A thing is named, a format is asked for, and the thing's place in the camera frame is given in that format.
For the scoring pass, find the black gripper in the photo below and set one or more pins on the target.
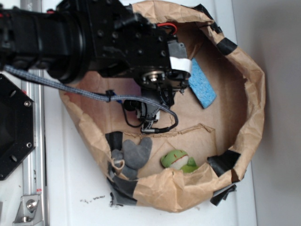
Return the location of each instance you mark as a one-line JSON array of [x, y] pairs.
[[127, 45]]

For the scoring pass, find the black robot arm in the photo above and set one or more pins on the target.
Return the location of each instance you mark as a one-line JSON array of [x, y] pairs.
[[90, 35]]

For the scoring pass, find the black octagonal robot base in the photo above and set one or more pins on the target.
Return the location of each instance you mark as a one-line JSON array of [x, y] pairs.
[[16, 126]]

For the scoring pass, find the blue sponge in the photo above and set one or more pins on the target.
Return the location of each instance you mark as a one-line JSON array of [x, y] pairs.
[[201, 86]]

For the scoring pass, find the grey plush toy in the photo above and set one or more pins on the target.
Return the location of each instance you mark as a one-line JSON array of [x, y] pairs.
[[132, 157]]

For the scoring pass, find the green frog plush toy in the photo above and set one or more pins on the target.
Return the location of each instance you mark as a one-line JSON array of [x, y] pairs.
[[179, 160]]

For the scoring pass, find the brown paper bag bin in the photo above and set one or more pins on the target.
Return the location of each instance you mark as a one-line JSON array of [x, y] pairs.
[[222, 138]]

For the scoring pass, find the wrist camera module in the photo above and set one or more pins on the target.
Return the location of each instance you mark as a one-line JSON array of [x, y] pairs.
[[148, 114]]

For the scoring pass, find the aluminium extrusion rail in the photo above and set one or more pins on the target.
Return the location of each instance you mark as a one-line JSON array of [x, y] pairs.
[[34, 165]]

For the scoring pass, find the metal corner bracket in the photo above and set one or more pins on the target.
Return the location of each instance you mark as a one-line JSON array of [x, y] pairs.
[[29, 212]]

